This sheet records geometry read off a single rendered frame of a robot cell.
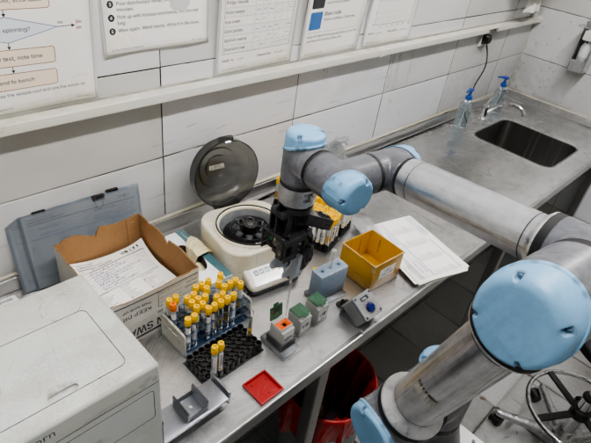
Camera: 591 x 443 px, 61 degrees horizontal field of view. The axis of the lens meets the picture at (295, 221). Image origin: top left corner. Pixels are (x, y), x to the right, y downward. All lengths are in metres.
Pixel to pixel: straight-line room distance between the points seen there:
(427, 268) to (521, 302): 1.02
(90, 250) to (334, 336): 0.68
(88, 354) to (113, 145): 0.65
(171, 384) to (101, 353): 0.35
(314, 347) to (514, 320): 0.76
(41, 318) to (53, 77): 0.55
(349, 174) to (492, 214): 0.23
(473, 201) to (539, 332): 0.27
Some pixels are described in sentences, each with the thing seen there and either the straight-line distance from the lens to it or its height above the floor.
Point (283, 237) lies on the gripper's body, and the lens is 1.00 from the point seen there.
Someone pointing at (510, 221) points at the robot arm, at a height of 1.48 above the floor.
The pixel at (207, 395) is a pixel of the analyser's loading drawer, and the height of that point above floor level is 0.92.
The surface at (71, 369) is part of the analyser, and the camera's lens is 0.89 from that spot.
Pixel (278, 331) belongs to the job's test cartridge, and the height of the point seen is 0.94.
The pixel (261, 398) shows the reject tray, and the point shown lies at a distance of 1.20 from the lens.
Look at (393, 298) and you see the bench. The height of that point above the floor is 0.87.
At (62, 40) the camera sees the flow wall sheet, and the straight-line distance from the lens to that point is 1.24.
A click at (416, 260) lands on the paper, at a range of 1.64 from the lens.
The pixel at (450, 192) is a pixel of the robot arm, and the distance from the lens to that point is 0.84.
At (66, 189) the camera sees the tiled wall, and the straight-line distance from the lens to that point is 1.40.
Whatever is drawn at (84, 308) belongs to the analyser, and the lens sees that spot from 0.98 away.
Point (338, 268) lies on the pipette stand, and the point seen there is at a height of 0.98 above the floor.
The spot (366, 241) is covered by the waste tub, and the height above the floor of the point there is 0.94.
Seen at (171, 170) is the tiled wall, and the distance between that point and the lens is 1.53.
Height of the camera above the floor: 1.86
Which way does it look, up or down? 35 degrees down
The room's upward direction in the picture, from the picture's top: 9 degrees clockwise
